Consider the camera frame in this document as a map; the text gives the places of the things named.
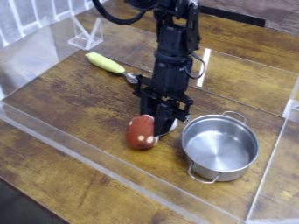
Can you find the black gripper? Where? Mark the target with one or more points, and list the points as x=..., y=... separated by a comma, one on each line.
x=161, y=92

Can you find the red white plush mushroom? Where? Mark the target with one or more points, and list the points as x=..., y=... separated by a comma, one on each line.
x=140, y=132

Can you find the silver metal pot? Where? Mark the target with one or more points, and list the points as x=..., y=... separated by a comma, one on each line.
x=220, y=146

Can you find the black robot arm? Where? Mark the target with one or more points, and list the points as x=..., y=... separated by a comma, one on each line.
x=176, y=25

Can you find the black strip on table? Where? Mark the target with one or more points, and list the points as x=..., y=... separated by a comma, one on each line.
x=233, y=16

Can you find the yellow handled spoon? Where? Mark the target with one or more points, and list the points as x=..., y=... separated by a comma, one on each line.
x=111, y=66

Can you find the clear acrylic triangular bracket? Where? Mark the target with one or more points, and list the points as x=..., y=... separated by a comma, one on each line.
x=85, y=39

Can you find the clear acrylic enclosure wall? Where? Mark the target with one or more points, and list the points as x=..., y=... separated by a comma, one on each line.
x=63, y=122

